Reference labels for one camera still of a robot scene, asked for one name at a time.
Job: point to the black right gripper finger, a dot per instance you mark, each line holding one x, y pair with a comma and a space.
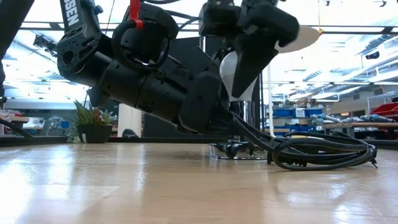
252, 62

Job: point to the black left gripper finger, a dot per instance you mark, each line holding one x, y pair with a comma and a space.
228, 124

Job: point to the chrome lamp base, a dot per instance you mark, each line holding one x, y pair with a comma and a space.
245, 112

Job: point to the white LED lightbulb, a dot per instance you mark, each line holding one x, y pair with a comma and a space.
228, 71

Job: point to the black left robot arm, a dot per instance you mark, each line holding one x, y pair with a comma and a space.
81, 53

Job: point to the white round side table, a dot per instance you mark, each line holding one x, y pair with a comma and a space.
308, 37

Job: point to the blue storage bin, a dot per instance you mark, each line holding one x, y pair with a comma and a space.
283, 112
314, 112
295, 127

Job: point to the white cylinder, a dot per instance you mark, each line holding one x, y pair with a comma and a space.
129, 124

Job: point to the succulent plant in black pot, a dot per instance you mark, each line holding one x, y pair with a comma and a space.
93, 127

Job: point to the wooden workbench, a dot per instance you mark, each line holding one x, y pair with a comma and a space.
360, 125

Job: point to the red storage bin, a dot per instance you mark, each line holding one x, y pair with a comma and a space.
385, 109

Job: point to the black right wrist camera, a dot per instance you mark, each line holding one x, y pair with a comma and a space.
219, 18

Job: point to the small black ceiling camera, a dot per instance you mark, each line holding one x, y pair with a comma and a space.
372, 55

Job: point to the black table frame rail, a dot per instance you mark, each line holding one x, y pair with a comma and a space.
46, 140

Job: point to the black ceiling-mounted camera rig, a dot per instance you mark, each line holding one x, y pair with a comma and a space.
42, 42

